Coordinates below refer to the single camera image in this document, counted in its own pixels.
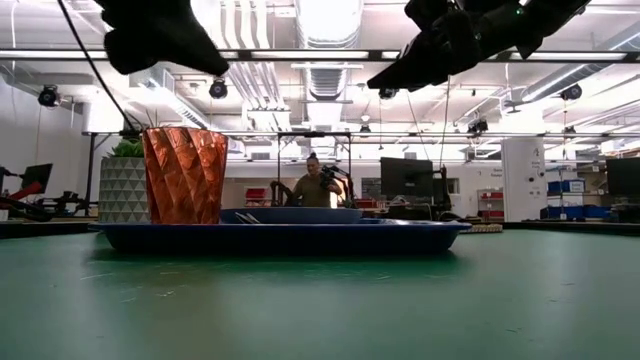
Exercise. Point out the white pillar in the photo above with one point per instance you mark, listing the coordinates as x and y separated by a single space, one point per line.
524 180

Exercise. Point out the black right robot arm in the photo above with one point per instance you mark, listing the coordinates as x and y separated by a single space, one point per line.
545 20

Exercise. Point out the red storage bins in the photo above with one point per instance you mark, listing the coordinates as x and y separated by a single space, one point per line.
492 195

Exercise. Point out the faceted orange cup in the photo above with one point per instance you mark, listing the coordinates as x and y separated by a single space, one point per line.
185 175

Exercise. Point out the green table mat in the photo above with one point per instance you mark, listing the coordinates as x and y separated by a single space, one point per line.
320 300

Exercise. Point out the blue storage bins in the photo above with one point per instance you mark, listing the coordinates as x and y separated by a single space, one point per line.
565 186

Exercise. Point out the person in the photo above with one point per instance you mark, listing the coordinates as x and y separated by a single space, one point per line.
312 192

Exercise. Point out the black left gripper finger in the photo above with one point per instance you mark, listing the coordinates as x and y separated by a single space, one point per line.
195 62
210 52

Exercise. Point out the black computer monitor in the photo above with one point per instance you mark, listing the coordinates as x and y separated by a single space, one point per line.
406 177
622 176
37 177

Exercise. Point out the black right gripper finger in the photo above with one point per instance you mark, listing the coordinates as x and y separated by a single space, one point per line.
425 75
405 65

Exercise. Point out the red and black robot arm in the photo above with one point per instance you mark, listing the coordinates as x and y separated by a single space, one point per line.
22 192

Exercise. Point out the potted plant white patterned pot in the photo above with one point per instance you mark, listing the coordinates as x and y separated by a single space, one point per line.
122 190

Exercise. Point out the black ceiling-hung camera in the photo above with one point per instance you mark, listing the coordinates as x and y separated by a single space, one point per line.
387 93
218 89
571 91
48 96
477 125

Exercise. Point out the dark blue plastic tray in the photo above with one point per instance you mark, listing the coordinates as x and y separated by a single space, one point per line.
290 239

